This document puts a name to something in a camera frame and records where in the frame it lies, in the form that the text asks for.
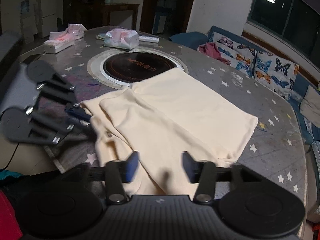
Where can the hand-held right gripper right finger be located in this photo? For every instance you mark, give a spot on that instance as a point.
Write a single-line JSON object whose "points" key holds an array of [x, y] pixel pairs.
{"points": [[188, 166]]}

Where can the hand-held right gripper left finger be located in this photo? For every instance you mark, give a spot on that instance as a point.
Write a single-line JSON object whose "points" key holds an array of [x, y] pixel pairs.
{"points": [[132, 166]]}

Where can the grey pillow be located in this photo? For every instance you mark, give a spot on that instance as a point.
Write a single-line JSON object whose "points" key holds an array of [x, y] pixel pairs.
{"points": [[311, 105]]}

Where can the white refrigerator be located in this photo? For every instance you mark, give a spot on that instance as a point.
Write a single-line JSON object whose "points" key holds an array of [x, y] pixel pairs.
{"points": [[47, 10]]}

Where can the window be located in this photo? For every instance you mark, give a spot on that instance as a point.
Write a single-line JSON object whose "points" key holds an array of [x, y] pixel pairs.
{"points": [[287, 12]]}

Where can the white pink tissue pack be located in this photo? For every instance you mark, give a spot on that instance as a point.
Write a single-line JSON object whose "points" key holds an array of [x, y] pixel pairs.
{"points": [[121, 38]]}

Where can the pink cloth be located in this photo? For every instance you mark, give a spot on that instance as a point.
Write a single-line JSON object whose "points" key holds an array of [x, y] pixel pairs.
{"points": [[212, 51]]}

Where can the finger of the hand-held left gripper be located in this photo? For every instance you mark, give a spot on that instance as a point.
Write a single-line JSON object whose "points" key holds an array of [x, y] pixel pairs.
{"points": [[62, 130], [76, 112]]}

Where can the round black induction cooktop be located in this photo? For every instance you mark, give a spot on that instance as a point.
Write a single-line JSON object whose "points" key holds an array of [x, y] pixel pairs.
{"points": [[132, 66]]}

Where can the dark wooden door frame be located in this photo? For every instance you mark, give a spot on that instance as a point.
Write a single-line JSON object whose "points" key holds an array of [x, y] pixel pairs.
{"points": [[150, 2]]}

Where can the white remote control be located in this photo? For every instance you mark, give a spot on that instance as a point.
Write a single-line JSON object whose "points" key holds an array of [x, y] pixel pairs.
{"points": [[148, 39]]}

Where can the butterfly print pillow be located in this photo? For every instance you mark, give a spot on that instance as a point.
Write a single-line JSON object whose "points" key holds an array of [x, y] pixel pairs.
{"points": [[235, 53], [275, 75]]}

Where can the blue sofa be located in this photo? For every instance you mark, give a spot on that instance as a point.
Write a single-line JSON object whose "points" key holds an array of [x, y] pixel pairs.
{"points": [[190, 38]]}

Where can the wooden side table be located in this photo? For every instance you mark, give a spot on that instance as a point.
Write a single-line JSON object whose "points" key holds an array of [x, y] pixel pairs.
{"points": [[120, 10]]}

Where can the person's red clothing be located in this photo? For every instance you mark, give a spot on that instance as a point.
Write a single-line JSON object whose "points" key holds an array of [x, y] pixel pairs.
{"points": [[8, 217]]}

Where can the white tissue box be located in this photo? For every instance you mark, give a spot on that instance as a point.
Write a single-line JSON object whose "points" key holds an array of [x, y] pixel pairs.
{"points": [[58, 43]]}

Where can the cream sweater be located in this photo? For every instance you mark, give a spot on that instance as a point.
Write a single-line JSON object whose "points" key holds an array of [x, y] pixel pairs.
{"points": [[175, 112]]}

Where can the blue cabinet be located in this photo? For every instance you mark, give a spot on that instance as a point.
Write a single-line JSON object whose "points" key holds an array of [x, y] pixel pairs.
{"points": [[161, 21]]}

